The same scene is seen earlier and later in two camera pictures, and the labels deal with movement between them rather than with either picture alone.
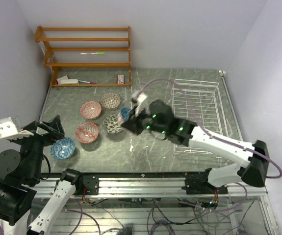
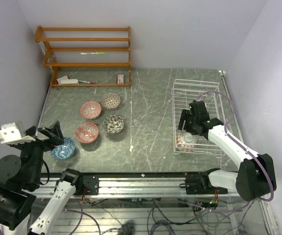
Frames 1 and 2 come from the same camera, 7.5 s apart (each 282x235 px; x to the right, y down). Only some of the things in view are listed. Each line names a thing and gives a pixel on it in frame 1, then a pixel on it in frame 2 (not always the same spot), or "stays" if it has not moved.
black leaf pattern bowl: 111,124 stays
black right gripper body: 142,122 to 193,120
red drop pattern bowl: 90,109 stays
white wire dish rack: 199,102 stays
